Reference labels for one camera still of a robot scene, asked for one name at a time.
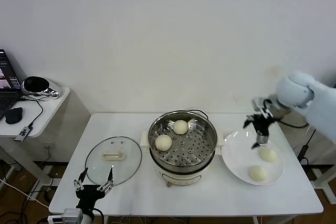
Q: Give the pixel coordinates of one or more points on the black open laptop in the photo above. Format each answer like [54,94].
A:
[5,98]

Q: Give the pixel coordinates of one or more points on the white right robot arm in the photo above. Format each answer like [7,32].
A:
[294,90]

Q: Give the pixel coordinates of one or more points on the white round plate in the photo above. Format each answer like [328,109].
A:
[241,155]

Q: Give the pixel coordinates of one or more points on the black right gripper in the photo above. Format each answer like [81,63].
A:
[263,124]

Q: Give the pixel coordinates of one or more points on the white steamed baozi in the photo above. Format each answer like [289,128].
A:
[163,143]
[258,174]
[268,155]
[180,127]

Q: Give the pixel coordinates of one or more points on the grey usb hub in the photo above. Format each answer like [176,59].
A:
[23,132]

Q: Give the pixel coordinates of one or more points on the white side table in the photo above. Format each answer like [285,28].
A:
[52,108]
[288,140]

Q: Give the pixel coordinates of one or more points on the chrome and black headset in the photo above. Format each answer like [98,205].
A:
[34,85]

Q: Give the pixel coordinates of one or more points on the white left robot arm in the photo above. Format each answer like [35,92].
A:
[86,217]

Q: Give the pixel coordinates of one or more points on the black computer mouse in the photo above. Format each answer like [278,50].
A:
[14,116]

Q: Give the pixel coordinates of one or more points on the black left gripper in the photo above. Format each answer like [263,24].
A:
[86,193]

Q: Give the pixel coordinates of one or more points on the perforated steel steamer basket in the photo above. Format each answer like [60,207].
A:
[189,148]

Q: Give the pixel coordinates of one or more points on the glass pot lid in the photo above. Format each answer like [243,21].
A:
[113,155]

